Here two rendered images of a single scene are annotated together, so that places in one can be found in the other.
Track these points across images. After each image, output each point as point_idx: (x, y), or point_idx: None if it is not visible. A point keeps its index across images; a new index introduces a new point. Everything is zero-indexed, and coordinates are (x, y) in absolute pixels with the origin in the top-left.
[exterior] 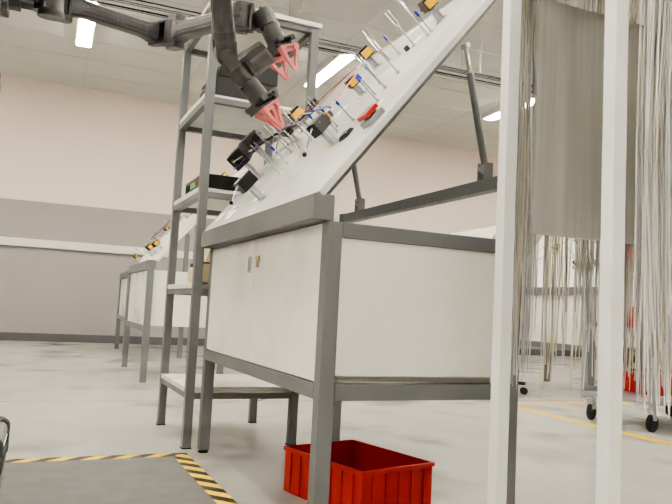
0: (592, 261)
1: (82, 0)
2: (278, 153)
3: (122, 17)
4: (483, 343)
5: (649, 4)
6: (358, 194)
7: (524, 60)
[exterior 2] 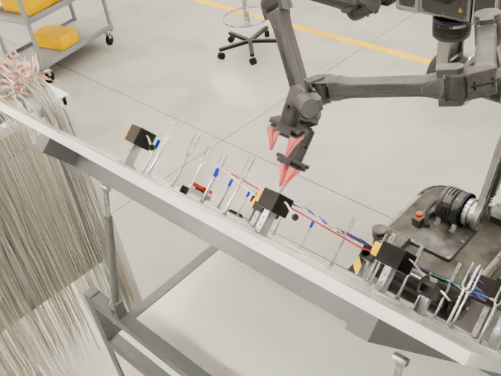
0: (62, 306)
1: (477, 32)
2: (373, 265)
3: (475, 54)
4: None
5: None
6: None
7: (76, 170)
